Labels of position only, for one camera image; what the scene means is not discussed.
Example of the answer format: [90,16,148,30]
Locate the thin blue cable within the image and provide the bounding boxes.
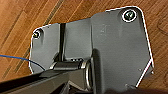
[0,54,46,71]

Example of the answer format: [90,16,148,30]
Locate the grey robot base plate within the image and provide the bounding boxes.
[29,5,155,93]

